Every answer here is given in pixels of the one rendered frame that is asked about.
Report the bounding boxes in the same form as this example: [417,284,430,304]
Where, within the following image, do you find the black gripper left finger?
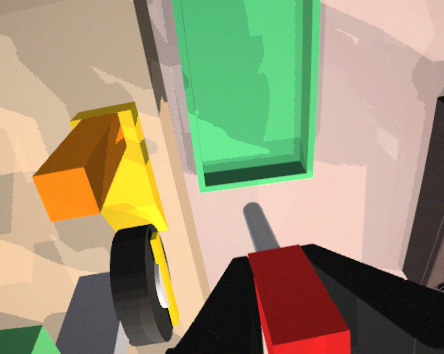
[170,256,265,354]

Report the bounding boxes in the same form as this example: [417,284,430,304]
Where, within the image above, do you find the red-headed pin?
[242,202,351,354]

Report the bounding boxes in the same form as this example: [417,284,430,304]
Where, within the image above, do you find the tan wooden ramp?
[0,0,210,354]

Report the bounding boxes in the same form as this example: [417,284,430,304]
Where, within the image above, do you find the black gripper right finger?
[301,242,444,354]

